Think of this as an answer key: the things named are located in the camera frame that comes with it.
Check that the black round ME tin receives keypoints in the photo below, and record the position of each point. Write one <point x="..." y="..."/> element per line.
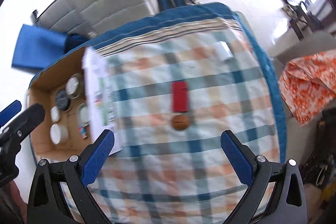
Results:
<point x="62" y="101"/>

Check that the clear tape roll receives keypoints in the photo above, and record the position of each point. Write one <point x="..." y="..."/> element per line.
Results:
<point x="82" y="115"/>

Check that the brown walnut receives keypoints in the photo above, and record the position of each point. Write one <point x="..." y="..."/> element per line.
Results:
<point x="180" y="122"/>

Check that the silver metal cup with strainer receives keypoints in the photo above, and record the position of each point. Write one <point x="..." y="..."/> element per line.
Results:
<point x="75" y="86"/>

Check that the red rectangular case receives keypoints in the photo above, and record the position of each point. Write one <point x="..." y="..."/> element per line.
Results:
<point x="180" y="97"/>

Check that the orange patterned cloth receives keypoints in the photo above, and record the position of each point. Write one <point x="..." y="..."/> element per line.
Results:
<point x="307" y="85"/>

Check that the open cardboard box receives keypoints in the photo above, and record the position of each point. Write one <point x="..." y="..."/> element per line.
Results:
<point x="98" y="96"/>

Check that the small Pepsi bottle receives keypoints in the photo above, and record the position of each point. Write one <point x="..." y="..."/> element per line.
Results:
<point x="83" y="132"/>

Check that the blue folded mat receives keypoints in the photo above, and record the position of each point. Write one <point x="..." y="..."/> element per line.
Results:
<point x="36" y="48"/>

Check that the small white cylinder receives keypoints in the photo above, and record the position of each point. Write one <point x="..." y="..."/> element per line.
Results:
<point x="223" y="51"/>

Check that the plaid tablecloth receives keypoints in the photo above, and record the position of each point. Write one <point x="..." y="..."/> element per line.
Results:
<point x="162" y="175"/>

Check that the dark wooden chair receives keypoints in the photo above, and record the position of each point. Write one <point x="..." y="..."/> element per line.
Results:
<point x="301" y="20"/>

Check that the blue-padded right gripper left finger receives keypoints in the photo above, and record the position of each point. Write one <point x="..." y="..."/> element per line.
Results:
<point x="47" y="203"/>

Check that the white round container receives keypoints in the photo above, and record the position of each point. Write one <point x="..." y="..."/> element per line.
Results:
<point x="58" y="134"/>

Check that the grey padded chair left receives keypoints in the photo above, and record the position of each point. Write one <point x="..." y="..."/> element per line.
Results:
<point x="61" y="16"/>

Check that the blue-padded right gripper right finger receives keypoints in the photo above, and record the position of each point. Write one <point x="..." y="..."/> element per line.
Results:
<point x="275" y="192"/>

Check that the white earbuds case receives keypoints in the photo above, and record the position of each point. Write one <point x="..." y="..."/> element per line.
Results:
<point x="55" y="114"/>

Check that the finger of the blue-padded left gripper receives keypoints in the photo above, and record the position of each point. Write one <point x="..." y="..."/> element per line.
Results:
<point x="9" y="112"/>

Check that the dark blue knitted cloth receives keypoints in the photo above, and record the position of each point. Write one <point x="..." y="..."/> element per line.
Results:
<point x="73" y="41"/>

